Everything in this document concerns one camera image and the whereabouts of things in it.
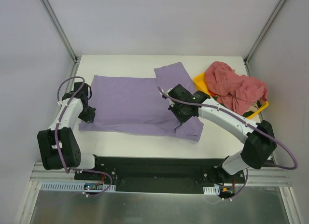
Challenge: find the purple t shirt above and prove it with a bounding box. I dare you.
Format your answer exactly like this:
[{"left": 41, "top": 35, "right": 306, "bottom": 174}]
[{"left": 79, "top": 62, "right": 203, "bottom": 142}]

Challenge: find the pink t shirt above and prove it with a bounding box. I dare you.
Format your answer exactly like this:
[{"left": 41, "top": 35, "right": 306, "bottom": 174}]
[{"left": 204, "top": 61, "right": 268, "bottom": 115}]

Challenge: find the white slotted cable duct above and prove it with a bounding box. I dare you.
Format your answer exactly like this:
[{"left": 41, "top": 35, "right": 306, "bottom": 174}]
[{"left": 41, "top": 182, "right": 116, "bottom": 193}]

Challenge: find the aluminium frame post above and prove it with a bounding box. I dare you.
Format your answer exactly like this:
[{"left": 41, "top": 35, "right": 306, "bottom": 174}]
[
  {"left": 244, "top": 0, "right": 288, "bottom": 66},
  {"left": 40, "top": 0, "right": 78, "bottom": 63}
]

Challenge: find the green t shirt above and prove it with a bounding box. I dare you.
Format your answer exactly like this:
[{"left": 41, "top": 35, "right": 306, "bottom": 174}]
[{"left": 212, "top": 95, "right": 263, "bottom": 118}]

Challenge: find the left aluminium frame post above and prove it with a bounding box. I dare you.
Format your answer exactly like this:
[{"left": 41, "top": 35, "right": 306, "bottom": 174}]
[{"left": 40, "top": 0, "right": 78, "bottom": 63}]

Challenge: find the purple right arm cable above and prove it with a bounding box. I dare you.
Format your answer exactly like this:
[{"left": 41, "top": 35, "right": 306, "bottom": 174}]
[{"left": 157, "top": 86, "right": 298, "bottom": 170}]

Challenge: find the white cloth in tray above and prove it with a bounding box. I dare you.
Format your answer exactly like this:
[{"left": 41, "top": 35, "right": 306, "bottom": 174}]
[{"left": 247, "top": 103, "right": 260, "bottom": 112}]

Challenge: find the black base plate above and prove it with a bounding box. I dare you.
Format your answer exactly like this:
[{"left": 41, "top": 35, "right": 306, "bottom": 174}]
[{"left": 74, "top": 156, "right": 244, "bottom": 194}]

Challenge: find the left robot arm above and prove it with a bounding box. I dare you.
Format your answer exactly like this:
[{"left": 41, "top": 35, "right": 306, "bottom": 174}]
[{"left": 37, "top": 82, "right": 102, "bottom": 180}]

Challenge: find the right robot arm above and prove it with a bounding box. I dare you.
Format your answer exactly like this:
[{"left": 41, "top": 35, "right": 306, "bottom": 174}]
[{"left": 162, "top": 84, "right": 277, "bottom": 183}]

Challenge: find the right aluminium frame post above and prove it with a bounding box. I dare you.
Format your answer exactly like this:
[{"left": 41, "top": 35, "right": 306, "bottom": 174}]
[{"left": 244, "top": 0, "right": 288, "bottom": 66}]

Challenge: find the yellow plastic tray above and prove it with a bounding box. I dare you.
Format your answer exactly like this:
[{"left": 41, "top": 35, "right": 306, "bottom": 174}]
[{"left": 193, "top": 73, "right": 269, "bottom": 119}]

